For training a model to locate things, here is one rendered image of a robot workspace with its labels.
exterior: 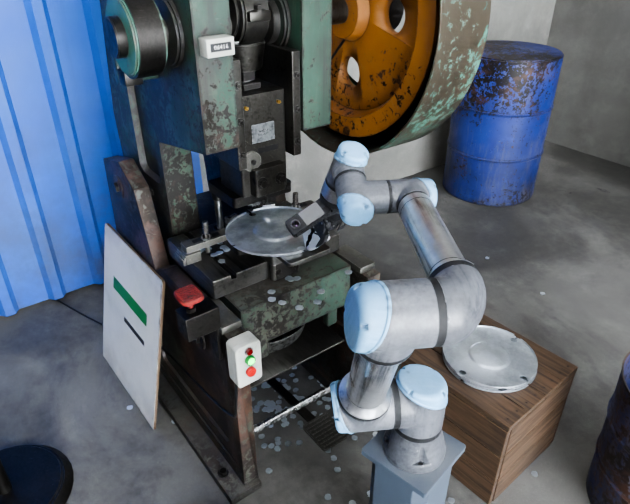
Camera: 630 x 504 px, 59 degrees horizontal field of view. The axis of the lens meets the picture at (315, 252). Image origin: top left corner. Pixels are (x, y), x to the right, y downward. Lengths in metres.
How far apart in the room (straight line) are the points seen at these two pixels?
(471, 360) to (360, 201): 0.82
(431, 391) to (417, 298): 0.42
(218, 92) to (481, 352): 1.12
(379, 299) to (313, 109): 0.80
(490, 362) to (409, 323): 0.98
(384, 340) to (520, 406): 0.94
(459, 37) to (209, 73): 0.60
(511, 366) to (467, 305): 0.96
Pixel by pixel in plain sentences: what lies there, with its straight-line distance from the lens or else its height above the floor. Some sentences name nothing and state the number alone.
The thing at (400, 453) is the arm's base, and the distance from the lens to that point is 1.40.
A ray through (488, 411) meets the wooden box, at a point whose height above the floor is 0.35.
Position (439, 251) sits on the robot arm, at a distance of 1.04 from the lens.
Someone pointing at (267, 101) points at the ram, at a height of 1.15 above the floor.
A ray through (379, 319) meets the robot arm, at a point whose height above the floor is 1.03.
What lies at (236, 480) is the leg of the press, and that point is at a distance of 1.93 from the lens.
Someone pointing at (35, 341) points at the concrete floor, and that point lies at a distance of 2.70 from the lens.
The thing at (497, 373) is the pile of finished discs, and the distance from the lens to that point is 1.83.
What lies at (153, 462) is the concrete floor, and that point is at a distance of 2.07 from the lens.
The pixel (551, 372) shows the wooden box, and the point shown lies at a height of 0.35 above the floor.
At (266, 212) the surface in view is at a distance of 1.73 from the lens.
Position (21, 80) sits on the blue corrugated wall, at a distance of 2.55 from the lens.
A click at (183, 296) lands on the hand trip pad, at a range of 1.42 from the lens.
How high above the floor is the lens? 1.57
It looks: 31 degrees down
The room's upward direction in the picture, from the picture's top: straight up
